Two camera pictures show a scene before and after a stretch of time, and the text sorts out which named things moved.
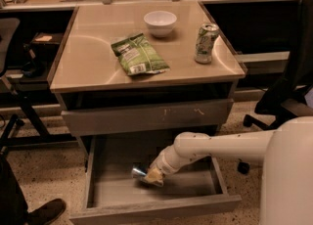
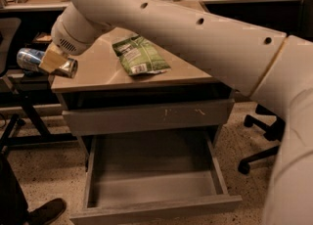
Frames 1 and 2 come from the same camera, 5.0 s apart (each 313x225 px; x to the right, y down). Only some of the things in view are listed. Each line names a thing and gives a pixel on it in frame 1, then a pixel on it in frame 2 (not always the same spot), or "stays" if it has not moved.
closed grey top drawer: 147,117 stays
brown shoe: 46,212 stays
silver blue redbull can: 137,173 -> 31,58
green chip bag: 138,56 stays
